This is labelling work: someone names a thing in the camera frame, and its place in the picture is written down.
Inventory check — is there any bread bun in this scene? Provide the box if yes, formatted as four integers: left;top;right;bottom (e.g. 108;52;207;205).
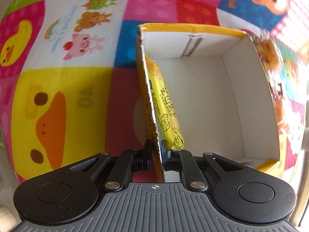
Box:
251;34;283;73

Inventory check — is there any colourful cartoon play mat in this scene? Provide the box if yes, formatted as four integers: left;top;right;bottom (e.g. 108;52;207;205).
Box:
1;0;308;183

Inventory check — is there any yellow cardboard shoe box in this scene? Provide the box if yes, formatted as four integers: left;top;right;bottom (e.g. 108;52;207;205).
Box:
136;23;280;181

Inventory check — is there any yellow cheese snack packet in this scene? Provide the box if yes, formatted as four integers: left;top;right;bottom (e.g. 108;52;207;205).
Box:
145;56;184;150

